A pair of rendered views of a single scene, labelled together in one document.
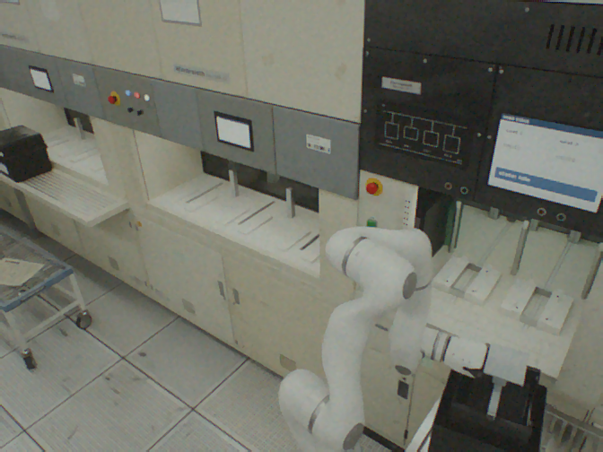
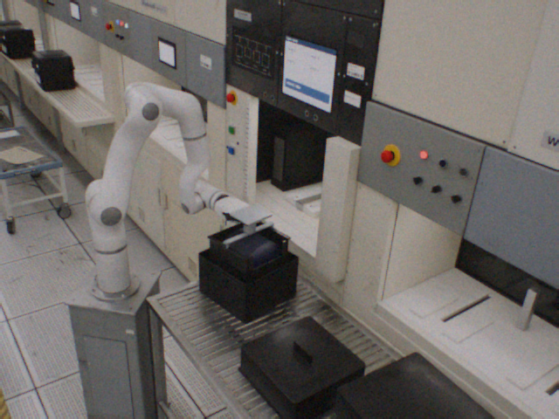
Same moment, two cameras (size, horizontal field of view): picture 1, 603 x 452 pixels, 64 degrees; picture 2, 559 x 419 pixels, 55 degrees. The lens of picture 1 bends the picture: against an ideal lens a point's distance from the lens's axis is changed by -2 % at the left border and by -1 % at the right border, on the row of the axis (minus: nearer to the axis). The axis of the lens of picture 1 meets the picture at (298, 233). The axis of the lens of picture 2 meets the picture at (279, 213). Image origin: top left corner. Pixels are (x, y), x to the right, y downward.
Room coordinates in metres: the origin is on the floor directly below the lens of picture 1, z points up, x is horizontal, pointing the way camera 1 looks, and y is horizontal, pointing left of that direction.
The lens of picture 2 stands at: (-0.74, -1.06, 2.04)
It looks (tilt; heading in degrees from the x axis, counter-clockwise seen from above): 28 degrees down; 14
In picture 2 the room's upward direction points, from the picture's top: 3 degrees clockwise
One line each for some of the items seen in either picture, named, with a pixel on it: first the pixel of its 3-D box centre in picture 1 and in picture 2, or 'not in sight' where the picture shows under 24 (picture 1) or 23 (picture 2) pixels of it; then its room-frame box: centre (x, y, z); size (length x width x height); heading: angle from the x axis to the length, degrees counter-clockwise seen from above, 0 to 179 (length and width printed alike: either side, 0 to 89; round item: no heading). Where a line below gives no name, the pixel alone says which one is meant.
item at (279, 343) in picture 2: not in sight; (301, 363); (0.52, -0.84, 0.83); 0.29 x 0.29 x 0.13; 52
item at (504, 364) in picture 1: (493, 400); (248, 250); (0.90, -0.54, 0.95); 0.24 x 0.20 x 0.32; 151
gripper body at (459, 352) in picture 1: (463, 354); (231, 208); (0.95, -0.44, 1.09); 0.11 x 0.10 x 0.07; 61
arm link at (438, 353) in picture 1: (441, 346); (220, 202); (0.98, -0.39, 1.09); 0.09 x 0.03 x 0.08; 151
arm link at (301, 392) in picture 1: (312, 416); (106, 214); (0.78, -0.02, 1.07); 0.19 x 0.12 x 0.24; 42
